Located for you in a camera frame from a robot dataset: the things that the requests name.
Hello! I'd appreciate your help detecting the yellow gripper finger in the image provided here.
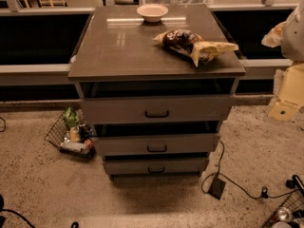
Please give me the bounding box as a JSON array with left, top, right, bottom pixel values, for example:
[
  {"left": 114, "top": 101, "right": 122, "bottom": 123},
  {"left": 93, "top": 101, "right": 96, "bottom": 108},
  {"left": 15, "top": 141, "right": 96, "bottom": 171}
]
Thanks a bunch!
[
  {"left": 269, "top": 102, "right": 299, "bottom": 122},
  {"left": 261, "top": 22, "right": 285, "bottom": 48}
]

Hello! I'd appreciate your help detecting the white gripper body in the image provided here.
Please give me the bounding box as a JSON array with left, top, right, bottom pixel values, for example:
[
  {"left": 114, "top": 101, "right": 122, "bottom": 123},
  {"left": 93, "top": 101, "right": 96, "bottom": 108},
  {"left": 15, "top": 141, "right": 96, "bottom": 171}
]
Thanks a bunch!
[{"left": 278, "top": 64, "right": 304, "bottom": 107}]

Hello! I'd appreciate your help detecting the grey drawer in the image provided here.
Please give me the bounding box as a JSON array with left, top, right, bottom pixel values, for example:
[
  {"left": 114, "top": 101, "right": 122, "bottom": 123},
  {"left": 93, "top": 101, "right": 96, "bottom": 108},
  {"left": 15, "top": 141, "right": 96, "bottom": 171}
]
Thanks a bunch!
[
  {"left": 93, "top": 133, "right": 220, "bottom": 157},
  {"left": 80, "top": 95, "right": 234, "bottom": 124},
  {"left": 104, "top": 158, "right": 209, "bottom": 176}
]

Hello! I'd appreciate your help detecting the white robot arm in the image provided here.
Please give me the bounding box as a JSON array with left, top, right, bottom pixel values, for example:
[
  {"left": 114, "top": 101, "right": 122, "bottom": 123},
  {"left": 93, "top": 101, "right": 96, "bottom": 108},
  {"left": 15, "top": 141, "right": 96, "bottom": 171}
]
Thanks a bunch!
[{"left": 261, "top": 2, "right": 304, "bottom": 122}]

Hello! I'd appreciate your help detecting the grey drawer cabinet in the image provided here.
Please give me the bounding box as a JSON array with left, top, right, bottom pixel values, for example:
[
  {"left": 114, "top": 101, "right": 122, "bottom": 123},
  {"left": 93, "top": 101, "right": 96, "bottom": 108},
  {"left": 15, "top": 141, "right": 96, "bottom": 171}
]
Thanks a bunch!
[{"left": 67, "top": 4, "right": 247, "bottom": 182}]

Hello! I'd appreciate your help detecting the brown chip bag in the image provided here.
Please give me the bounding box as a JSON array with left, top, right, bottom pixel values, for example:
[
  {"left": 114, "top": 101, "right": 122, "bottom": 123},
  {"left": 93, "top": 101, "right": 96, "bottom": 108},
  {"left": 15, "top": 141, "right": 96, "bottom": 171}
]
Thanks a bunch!
[{"left": 153, "top": 28, "right": 238, "bottom": 67}]

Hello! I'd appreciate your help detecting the black floor power box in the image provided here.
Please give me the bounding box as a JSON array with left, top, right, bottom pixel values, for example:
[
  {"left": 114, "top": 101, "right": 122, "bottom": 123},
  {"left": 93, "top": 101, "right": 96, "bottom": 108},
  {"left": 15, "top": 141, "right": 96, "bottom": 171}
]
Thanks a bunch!
[{"left": 208, "top": 177, "right": 226, "bottom": 200}]

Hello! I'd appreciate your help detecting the white bowl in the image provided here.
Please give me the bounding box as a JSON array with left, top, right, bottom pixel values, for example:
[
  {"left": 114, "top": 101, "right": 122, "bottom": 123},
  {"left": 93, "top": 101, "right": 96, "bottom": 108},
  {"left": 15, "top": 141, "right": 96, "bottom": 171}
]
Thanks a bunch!
[{"left": 137, "top": 4, "right": 168, "bottom": 23}]

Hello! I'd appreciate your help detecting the white can in basket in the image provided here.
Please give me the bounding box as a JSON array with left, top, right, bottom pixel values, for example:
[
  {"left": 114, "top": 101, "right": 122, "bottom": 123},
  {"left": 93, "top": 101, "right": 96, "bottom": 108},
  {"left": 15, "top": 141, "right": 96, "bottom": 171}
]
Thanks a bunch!
[{"left": 61, "top": 142, "right": 89, "bottom": 154}]

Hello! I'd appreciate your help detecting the green leafy vegetable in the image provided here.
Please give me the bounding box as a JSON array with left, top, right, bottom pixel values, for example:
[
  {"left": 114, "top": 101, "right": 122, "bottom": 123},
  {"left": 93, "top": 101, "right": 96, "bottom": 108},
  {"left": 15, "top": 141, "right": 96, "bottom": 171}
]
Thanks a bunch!
[{"left": 63, "top": 107, "right": 79, "bottom": 128}]

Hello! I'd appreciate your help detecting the black floor cable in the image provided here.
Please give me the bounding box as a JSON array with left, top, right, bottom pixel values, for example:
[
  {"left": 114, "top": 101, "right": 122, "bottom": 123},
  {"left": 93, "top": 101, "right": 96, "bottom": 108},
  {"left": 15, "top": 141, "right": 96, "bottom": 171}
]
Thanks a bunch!
[{"left": 200, "top": 140, "right": 300, "bottom": 200}]

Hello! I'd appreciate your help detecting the black wire basket right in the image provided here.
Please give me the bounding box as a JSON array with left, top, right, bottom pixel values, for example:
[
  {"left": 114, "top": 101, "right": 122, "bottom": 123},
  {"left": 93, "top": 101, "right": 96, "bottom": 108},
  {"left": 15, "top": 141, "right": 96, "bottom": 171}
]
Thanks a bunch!
[{"left": 262, "top": 191, "right": 304, "bottom": 228}]

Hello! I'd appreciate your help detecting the black wire basket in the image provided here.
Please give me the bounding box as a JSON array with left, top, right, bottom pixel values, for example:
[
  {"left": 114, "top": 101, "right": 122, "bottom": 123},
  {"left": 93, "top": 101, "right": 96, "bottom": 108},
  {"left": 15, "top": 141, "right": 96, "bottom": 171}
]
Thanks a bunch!
[
  {"left": 45, "top": 113, "right": 95, "bottom": 160},
  {"left": 262, "top": 191, "right": 304, "bottom": 228}
]

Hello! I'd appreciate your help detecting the black wire basket left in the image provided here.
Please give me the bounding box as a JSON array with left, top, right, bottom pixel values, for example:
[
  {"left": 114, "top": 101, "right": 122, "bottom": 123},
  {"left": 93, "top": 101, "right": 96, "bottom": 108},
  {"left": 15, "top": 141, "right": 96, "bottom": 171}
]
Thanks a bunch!
[{"left": 45, "top": 113, "right": 95, "bottom": 160}]

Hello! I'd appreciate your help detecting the black cable bottom left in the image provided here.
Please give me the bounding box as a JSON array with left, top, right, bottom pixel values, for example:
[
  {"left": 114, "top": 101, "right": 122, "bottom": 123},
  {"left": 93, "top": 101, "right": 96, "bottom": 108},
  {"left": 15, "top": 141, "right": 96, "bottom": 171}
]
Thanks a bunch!
[{"left": 0, "top": 194, "right": 80, "bottom": 228}]

